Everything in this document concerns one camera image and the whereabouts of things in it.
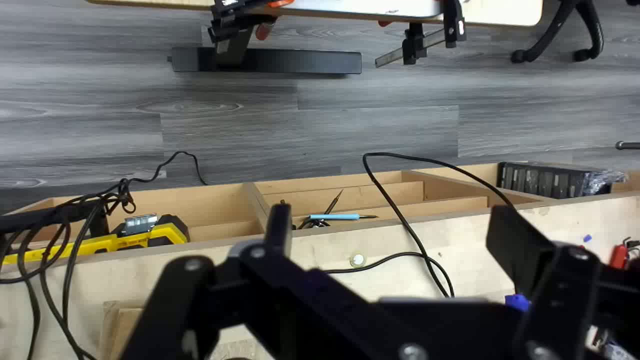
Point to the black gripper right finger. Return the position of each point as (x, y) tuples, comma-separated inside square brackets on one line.
[(567, 301)]

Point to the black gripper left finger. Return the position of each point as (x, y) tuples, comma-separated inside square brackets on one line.
[(181, 307)]

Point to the yellow black tool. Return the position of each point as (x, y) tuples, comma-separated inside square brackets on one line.
[(157, 235)]

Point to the black power strip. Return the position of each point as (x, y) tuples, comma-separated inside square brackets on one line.
[(542, 181)]

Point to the wooden workbench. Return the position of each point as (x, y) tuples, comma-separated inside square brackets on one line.
[(426, 232)]

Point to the small white round knob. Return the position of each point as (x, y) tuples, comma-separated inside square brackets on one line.
[(359, 258)]

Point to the black table foot bar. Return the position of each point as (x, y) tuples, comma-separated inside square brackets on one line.
[(300, 60)]

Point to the black bar clamp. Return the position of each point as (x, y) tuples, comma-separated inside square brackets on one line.
[(415, 42)]

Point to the white robot mounting table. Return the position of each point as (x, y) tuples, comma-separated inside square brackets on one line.
[(360, 6)]

